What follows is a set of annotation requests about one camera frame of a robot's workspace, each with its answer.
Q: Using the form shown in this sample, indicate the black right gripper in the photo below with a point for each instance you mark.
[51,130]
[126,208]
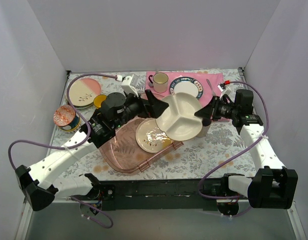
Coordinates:
[214,109]

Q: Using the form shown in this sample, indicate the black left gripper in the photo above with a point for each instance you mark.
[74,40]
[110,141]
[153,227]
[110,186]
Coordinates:
[146,105]

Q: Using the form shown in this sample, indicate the cream divided plate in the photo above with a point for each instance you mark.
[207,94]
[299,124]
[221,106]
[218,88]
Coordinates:
[178,120]

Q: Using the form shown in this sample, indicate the cream yellow floral plate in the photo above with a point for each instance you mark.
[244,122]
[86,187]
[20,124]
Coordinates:
[150,138]

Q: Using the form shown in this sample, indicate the pink transparent plastic bin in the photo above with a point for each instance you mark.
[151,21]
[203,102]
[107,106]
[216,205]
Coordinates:
[123,154]

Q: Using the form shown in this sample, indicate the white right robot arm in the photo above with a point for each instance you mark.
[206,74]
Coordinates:
[261,160]

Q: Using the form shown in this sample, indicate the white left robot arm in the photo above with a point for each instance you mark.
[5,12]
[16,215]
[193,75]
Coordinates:
[38,181]

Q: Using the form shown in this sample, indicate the pink mug purple inside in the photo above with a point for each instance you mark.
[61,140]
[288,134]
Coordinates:
[206,123]

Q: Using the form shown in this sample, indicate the silver fork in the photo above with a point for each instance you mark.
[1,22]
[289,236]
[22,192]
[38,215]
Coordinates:
[211,87]

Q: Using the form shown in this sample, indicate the cream enamel mug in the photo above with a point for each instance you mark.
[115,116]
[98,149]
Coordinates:
[160,82]

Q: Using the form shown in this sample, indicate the pink satin cloth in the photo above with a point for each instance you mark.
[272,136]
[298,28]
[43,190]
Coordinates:
[215,79]

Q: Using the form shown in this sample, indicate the blue rimmed white plate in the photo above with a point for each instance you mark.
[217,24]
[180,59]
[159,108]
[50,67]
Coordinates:
[187,85]

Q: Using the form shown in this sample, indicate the floral tablecloth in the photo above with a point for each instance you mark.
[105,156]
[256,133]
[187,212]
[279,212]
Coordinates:
[194,159]

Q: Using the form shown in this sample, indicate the yellow mug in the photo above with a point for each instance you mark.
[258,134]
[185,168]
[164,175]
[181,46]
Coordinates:
[98,100]

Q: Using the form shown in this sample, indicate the pink cream floral plate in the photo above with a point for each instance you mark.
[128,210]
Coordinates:
[83,91]

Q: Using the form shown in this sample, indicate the orange patterned bowl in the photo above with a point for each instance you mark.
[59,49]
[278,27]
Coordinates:
[64,115]

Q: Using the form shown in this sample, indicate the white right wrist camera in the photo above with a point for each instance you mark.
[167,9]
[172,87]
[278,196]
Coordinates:
[224,88]

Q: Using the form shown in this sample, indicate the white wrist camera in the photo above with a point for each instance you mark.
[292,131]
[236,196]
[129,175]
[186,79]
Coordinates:
[224,88]
[128,84]

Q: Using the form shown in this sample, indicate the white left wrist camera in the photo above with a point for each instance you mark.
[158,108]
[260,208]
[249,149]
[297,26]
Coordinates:
[128,84]

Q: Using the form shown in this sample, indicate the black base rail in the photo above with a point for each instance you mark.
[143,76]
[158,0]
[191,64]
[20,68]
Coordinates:
[153,192]

